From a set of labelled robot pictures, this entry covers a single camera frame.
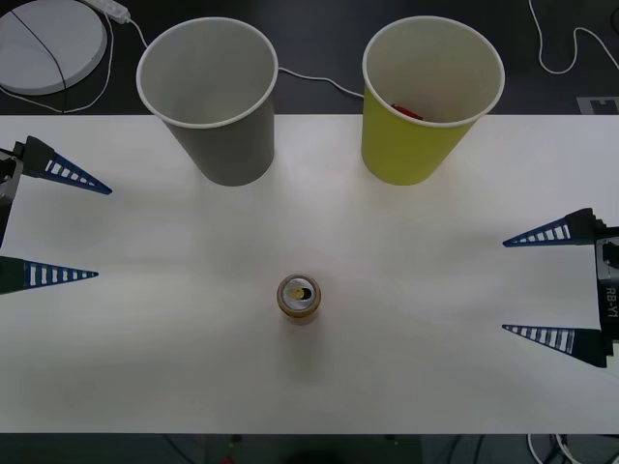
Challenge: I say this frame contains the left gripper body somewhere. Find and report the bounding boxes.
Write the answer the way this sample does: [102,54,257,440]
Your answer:
[0,141,26,248]

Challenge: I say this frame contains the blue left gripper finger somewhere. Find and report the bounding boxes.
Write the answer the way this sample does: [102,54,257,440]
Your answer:
[22,135,113,196]
[0,255,100,297]

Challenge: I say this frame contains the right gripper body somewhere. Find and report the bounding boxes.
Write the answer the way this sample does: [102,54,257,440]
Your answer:
[593,222,619,362]

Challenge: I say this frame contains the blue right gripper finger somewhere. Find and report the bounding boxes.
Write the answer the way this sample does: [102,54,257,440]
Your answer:
[502,208,606,248]
[501,324,608,369]

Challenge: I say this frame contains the white round disc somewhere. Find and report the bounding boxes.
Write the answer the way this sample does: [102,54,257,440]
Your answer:
[0,0,109,97]

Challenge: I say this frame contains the grey marker tag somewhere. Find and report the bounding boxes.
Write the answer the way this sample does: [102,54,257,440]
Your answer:
[575,96,619,116]

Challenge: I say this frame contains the white power strip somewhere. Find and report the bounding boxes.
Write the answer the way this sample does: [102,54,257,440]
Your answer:
[80,0,133,23]

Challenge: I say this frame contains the grey plastic waste bin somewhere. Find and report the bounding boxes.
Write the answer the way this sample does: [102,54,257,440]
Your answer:
[135,16,280,188]

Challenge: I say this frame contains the yellow-green plastic waste bin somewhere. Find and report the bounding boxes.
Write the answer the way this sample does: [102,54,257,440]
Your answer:
[361,14,507,187]

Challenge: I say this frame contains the red drink can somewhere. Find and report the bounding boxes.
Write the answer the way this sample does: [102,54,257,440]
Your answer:
[390,101,427,121]

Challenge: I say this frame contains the yellow drink can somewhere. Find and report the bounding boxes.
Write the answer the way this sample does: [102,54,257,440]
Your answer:
[276,274,323,326]

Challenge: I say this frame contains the thin white cable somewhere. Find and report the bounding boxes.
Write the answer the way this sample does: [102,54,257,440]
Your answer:
[0,12,117,115]

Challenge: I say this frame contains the thin black cable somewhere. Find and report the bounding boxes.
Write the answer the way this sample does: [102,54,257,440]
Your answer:
[10,8,69,93]

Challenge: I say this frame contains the white floor cable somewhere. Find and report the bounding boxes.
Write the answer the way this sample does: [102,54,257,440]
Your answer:
[525,433,581,464]

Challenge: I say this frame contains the white looping cable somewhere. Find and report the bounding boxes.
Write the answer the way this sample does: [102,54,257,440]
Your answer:
[527,0,619,75]

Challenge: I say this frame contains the white power strip cable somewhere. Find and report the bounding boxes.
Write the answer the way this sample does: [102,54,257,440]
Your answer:
[126,16,366,100]

